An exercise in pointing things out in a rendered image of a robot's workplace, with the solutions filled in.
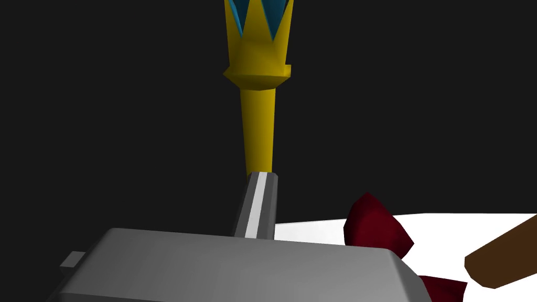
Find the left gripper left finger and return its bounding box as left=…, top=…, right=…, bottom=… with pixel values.
left=232, top=171, right=269, bottom=240

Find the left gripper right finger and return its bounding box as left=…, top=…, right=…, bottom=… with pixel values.
left=256, top=171, right=279, bottom=241

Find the yellow and blue long-handled utensil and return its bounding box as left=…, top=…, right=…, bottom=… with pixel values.
left=222, top=0, right=295, bottom=184

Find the dark red faceted object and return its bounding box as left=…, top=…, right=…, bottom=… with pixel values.
left=342, top=191, right=469, bottom=302

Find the brown blunt stick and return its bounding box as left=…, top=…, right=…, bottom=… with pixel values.
left=464, top=213, right=537, bottom=290

